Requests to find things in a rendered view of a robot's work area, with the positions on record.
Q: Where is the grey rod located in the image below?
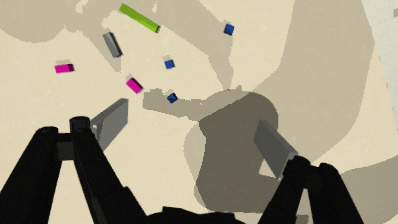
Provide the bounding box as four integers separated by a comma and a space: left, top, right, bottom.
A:
103, 32, 122, 58

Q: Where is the magenta rectangular block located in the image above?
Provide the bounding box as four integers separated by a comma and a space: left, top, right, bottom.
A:
127, 78, 143, 94
54, 64, 74, 73

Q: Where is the small dark blue cube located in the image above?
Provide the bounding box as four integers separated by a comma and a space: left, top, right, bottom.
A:
167, 93, 178, 104
164, 59, 175, 69
224, 24, 235, 35

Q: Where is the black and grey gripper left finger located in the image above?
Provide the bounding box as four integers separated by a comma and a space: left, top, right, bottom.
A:
0, 98, 152, 224

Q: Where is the lime green rod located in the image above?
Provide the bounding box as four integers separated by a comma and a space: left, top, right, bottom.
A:
119, 3, 160, 33

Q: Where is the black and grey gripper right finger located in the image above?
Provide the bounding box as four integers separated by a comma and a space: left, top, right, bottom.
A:
253, 119, 364, 224

